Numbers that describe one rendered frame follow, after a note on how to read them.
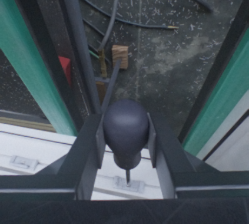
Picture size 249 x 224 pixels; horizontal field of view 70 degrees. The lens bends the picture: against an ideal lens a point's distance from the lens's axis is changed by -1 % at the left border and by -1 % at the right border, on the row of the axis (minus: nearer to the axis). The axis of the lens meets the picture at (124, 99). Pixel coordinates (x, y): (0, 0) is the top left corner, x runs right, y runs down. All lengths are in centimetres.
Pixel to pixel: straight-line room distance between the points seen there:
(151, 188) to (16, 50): 26
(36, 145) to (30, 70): 19
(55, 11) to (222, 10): 85
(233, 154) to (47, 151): 29
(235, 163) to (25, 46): 25
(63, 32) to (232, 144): 46
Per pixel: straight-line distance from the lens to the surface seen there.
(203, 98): 22
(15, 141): 41
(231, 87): 19
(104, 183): 32
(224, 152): 27
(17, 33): 20
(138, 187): 32
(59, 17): 52
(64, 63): 58
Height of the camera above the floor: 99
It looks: 37 degrees down
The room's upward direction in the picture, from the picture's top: 166 degrees counter-clockwise
